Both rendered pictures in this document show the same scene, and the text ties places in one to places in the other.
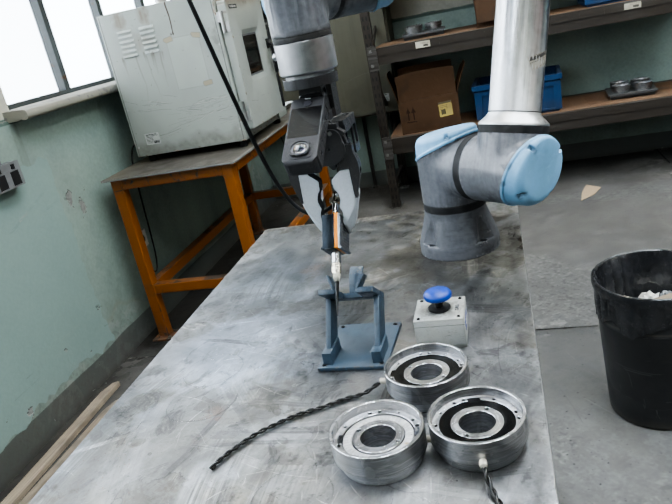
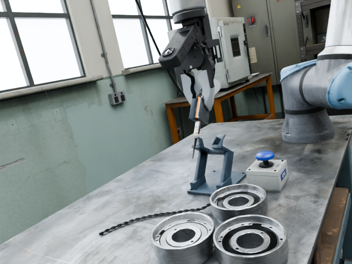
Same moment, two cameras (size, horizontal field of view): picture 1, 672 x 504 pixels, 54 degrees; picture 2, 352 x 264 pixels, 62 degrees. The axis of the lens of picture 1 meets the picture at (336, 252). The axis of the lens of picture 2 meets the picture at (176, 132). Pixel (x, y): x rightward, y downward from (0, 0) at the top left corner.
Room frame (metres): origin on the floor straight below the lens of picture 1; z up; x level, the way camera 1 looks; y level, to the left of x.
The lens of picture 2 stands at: (0.21, -0.18, 1.10)
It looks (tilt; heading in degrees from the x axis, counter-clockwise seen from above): 12 degrees down; 21
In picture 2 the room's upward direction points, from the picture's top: 12 degrees counter-clockwise
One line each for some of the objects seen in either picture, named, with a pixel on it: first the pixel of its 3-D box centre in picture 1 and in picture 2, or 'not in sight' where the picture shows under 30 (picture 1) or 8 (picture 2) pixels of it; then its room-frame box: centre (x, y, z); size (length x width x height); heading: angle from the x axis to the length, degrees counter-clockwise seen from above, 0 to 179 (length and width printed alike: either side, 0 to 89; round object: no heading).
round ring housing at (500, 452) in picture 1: (477, 428); (250, 245); (0.60, -0.11, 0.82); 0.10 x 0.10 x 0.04
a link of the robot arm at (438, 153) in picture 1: (451, 162); (303, 84); (1.18, -0.24, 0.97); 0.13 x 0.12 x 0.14; 35
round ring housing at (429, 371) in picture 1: (427, 377); (239, 205); (0.72, -0.08, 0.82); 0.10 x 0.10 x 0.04
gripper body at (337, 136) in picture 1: (320, 120); (196, 42); (0.88, -0.02, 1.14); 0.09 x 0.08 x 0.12; 161
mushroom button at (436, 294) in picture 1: (439, 305); (265, 163); (0.85, -0.13, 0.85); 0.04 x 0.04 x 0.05
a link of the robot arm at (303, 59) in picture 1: (304, 59); (186, 4); (0.87, -0.01, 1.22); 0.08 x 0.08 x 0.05
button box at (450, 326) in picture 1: (442, 319); (268, 172); (0.86, -0.13, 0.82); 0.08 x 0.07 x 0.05; 164
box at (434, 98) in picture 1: (429, 95); not in sight; (4.25, -0.79, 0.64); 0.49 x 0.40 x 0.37; 79
